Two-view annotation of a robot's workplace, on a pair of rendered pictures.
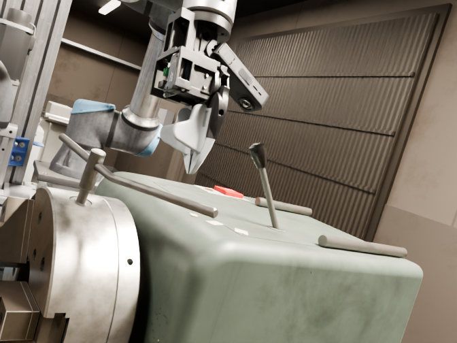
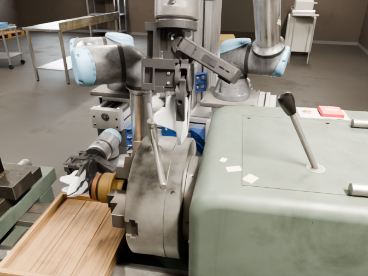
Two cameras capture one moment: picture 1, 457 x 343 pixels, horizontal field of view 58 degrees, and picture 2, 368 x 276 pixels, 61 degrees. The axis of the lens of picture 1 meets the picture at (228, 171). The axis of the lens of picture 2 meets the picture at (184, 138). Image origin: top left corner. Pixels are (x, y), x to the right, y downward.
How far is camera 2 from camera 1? 0.44 m
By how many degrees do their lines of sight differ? 49
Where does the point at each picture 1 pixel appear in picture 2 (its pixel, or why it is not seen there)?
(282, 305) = (283, 244)
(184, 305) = (190, 231)
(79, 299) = (141, 213)
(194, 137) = (170, 120)
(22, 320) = (120, 219)
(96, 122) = (234, 58)
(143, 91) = (258, 28)
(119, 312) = (166, 223)
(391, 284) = not seen: outside the picture
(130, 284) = (172, 207)
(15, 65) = not seen: hidden behind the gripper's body
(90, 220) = (153, 164)
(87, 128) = not seen: hidden behind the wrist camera
